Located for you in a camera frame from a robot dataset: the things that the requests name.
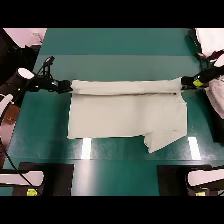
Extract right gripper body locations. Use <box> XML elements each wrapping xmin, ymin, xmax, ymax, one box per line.
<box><xmin>180</xmin><ymin>75</ymin><xmax>204</xmax><ymax>90</ymax></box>

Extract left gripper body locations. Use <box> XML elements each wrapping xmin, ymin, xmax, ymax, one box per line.
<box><xmin>49</xmin><ymin>78</ymin><xmax>74</xmax><ymax>95</ymax></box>

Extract white T-shirt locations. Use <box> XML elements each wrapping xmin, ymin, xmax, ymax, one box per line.
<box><xmin>67</xmin><ymin>77</ymin><xmax>189</xmax><ymax>154</ymax></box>

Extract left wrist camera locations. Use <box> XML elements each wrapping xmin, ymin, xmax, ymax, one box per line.
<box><xmin>41</xmin><ymin>55</ymin><xmax>56</xmax><ymax>81</ymax></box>

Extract black cable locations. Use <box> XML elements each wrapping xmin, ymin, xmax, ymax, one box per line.
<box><xmin>0</xmin><ymin>133</ymin><xmax>43</xmax><ymax>197</ymax></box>

